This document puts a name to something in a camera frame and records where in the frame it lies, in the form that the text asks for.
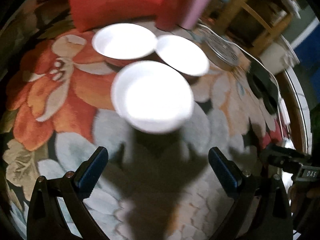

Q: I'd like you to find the wooden chair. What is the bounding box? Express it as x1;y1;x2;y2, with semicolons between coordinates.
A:
212;0;294;55

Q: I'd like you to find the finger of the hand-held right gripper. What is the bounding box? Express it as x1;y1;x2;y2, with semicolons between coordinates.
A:
260;154;300;173
270;144;310;159

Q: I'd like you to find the pink thermos bottle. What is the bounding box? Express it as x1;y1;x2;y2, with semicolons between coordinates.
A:
180;0;222;29

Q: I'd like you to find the round perforated metal tin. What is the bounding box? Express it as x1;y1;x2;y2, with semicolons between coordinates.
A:
204;31;240;68

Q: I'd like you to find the white bowl with red outside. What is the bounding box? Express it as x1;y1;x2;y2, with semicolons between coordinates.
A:
155;34;210;83
91;23;158;67
110;61;195;133

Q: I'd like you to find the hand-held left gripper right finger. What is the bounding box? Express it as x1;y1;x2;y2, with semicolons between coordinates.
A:
208;147;293;240

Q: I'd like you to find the white bin with plastic bag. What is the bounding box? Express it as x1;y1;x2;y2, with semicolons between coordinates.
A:
260;40;300;74

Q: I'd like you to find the red thermos bottle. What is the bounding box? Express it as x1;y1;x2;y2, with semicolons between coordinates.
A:
155;0;200;30

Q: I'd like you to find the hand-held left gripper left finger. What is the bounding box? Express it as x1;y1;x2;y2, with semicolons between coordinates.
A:
26;146;109;240

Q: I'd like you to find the floral rug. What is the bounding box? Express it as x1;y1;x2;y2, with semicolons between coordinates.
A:
0;22;308;240

